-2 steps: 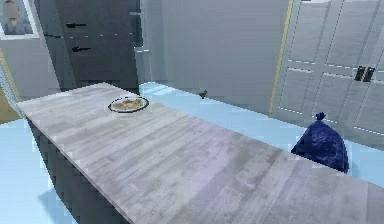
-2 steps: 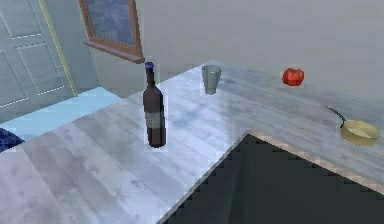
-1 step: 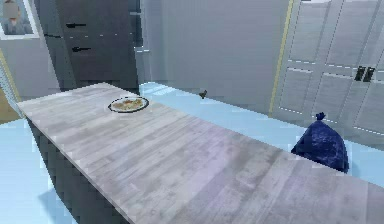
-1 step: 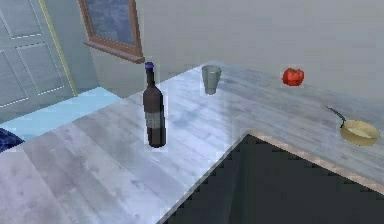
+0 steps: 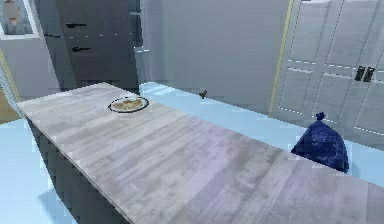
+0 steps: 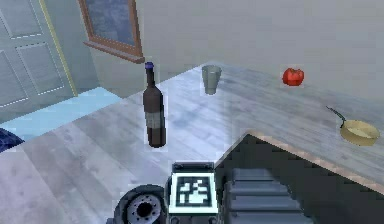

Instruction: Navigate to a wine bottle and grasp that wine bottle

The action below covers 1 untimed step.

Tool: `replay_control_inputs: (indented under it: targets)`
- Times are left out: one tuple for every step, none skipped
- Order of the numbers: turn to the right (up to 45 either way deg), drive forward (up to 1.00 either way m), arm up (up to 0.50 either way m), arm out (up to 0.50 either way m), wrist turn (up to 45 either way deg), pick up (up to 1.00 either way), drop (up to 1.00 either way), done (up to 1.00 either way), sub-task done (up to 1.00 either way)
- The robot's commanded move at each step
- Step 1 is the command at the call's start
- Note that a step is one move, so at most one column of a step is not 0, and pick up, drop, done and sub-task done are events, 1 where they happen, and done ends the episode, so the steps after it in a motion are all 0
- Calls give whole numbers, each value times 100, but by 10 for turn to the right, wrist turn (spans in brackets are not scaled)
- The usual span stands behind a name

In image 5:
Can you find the small dark doorstop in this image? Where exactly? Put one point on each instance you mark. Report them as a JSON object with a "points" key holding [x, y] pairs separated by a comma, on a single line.
{"points": [[203, 94]]}

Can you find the grey wooden kitchen island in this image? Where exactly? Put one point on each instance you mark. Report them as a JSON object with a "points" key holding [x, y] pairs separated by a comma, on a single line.
{"points": [[173, 160]]}

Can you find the plate of food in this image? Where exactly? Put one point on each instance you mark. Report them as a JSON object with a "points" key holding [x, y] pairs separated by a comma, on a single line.
{"points": [[128, 104]]}

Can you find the dark grey fridge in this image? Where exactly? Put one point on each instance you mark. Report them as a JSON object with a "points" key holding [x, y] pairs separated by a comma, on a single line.
{"points": [[96, 43]]}

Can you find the dark blue tied bag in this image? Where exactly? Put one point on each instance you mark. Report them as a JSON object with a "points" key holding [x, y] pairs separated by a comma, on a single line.
{"points": [[321, 145]]}

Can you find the grey panelled double door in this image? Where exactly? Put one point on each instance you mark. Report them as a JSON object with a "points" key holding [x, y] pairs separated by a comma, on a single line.
{"points": [[333, 66]]}

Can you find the framed portrait picture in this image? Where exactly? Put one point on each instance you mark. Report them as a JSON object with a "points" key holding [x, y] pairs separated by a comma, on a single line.
{"points": [[15, 18]]}

